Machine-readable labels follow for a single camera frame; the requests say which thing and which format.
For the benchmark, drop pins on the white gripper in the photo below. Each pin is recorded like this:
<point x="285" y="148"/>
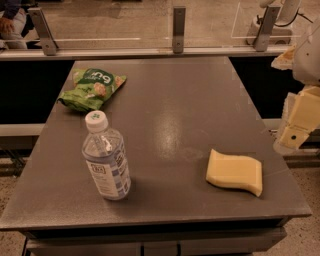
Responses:
<point x="308" y="61"/>

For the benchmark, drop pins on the blue plastic water bottle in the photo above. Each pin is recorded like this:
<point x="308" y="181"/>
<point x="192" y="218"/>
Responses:
<point x="104" y="152"/>

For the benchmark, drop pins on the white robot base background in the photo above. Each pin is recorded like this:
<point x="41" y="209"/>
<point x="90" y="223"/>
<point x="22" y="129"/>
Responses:
<point x="282" y="30"/>

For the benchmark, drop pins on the yellow sponge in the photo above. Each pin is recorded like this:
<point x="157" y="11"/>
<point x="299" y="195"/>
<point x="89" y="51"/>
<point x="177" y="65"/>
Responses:
<point x="235" y="172"/>

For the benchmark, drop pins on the green snack bag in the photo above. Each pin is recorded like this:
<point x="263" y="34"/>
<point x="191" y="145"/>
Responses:
<point x="92" y="88"/>

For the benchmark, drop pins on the seated person background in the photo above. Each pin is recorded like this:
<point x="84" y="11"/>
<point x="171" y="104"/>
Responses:
<point x="13" y="21"/>

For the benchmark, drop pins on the metal barrier rail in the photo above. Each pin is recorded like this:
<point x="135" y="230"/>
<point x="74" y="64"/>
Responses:
<point x="91" y="54"/>

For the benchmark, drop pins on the right metal barrier bracket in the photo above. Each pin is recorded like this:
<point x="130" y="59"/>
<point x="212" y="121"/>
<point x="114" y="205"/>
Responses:
<point x="261" y="41"/>

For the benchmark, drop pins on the metal barrier bracket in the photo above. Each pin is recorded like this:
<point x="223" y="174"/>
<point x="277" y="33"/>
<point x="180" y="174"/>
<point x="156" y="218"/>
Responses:
<point x="48" y="44"/>
<point x="178" y="29"/>
<point x="261" y="41"/>

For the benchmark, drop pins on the middle metal barrier bracket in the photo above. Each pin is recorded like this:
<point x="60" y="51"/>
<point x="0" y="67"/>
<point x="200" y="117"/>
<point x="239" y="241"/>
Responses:
<point x="178" y="29"/>

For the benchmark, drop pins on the left metal barrier bracket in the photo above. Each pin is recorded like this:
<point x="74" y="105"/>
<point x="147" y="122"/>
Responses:
<point x="48" y="44"/>

